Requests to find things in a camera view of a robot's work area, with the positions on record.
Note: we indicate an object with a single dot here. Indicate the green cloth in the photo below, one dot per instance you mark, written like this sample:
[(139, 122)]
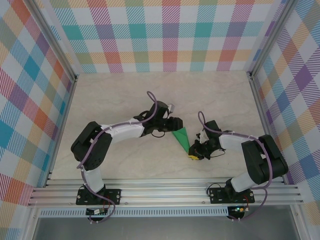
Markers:
[(182, 138)]

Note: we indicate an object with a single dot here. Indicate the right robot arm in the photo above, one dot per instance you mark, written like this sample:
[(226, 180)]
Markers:
[(232, 142)]

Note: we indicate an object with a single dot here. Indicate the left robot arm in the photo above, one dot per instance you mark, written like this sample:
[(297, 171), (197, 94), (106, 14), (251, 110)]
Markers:
[(125, 131)]

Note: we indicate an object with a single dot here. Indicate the right controller circuit board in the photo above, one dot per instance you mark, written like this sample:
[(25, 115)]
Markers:
[(238, 209)]

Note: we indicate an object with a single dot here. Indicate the controller circuit board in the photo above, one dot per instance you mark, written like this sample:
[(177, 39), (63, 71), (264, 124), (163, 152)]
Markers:
[(238, 209), (95, 212)]

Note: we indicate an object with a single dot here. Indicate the left controller circuit board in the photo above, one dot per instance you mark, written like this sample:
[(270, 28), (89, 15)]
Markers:
[(95, 212)]

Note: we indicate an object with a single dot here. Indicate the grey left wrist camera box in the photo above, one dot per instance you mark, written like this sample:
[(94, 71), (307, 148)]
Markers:
[(171, 108)]

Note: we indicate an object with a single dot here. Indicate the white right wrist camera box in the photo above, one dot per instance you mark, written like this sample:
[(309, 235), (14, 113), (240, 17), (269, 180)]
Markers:
[(201, 136)]

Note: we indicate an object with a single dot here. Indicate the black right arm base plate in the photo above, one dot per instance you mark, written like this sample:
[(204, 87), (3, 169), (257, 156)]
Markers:
[(217, 196)]

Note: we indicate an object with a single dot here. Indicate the aluminium mounting rail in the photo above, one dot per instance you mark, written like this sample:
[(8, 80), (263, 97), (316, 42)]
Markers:
[(162, 192)]

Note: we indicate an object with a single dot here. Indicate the aluminium side rail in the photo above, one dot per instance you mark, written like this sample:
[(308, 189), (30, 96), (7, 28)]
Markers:
[(62, 130), (262, 120)]

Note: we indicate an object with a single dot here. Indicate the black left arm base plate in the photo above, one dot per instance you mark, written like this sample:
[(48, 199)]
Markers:
[(115, 196)]

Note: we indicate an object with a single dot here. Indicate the aluminium frame post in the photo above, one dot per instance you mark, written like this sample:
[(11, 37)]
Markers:
[(53, 42), (271, 37)]

